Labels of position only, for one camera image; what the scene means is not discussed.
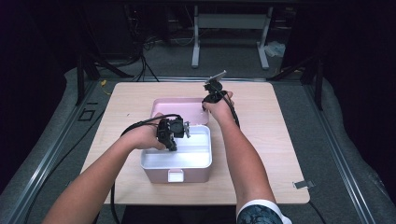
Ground bundle of black cables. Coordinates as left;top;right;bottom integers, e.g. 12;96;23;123
123;6;161;83

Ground metal table clip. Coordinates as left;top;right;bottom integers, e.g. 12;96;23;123
292;179;317;190

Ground pink storage box with lid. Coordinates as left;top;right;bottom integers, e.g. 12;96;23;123
139;97;214;184

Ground grey metal stand frame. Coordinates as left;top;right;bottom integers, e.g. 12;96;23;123
191;5;274;70

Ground person's left hand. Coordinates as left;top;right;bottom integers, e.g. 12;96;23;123
128;112;166;151

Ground white tray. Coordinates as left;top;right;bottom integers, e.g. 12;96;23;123
142;125;210;169

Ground black tripod stand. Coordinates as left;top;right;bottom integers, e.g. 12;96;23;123
75;53;135;106
268;50;325;110

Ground person's patterned sleeve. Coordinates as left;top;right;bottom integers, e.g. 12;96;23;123
235;199;294;224

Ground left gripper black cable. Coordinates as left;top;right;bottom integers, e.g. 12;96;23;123
109;113;183;224

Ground person's right hand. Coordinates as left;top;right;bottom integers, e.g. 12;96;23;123
203;91;235;124

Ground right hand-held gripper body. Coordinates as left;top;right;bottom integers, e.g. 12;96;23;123
201;70;228;112

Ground white plastic bag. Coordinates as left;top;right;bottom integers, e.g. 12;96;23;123
264;40;287;59

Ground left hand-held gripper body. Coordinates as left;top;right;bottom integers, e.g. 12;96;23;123
156;114;191;147

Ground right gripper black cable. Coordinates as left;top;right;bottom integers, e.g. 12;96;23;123
214;88;241;129

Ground person's dark clothing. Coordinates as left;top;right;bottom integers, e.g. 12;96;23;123
92;204;239;224

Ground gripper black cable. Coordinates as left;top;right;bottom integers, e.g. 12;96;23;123
214;88;241;129
109;113;183;224

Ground aluminium floor rail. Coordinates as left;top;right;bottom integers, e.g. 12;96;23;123
4;81;100;224
303;84;378;224

